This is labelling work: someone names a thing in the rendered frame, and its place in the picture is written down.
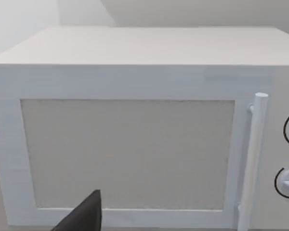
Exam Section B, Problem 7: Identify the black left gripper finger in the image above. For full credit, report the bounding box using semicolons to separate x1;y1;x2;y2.
51;189;104;231

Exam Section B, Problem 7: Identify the pale microwave door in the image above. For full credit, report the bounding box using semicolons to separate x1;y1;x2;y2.
0;64;273;229

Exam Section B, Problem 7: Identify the pale microwave oven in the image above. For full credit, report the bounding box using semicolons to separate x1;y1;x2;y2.
0;26;289;231

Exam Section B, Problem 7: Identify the pale microwave door handle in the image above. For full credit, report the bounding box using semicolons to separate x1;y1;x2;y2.
236;92;269;231

